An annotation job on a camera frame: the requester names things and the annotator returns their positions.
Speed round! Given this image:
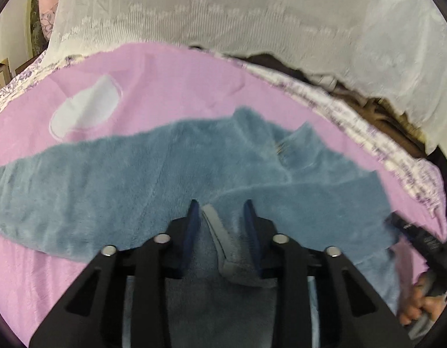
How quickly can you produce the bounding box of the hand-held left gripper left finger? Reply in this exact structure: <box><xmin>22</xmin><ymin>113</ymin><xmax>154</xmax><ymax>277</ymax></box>
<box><xmin>29</xmin><ymin>199</ymin><xmax>201</xmax><ymax>348</ymax></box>

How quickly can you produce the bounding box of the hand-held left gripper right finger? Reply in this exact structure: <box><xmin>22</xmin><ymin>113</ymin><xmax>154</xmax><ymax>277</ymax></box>
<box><xmin>244</xmin><ymin>199</ymin><xmax>414</xmax><ymax>348</ymax></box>

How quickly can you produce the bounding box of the blue fleece garment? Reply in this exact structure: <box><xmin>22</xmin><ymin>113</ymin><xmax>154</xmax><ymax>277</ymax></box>
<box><xmin>0</xmin><ymin>107</ymin><xmax>403</xmax><ymax>348</ymax></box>

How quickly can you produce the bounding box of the person's right hand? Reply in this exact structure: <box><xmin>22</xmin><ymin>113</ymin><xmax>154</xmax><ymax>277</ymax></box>
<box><xmin>398</xmin><ymin>273</ymin><xmax>443</xmax><ymax>329</ymax></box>

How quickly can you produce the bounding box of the purple floral bed cover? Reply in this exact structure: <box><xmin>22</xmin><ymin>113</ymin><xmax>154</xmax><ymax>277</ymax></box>
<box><xmin>0</xmin><ymin>45</ymin><xmax>445</xmax><ymax>218</ymax></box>

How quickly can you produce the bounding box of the pink printed bed sheet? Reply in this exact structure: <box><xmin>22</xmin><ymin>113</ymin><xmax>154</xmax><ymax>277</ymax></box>
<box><xmin>0</xmin><ymin>41</ymin><xmax>447</xmax><ymax>348</ymax></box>

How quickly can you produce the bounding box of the white lace curtain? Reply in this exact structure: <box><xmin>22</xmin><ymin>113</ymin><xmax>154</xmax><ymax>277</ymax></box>
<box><xmin>46</xmin><ymin>0</ymin><xmax>447</xmax><ymax>160</ymax></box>

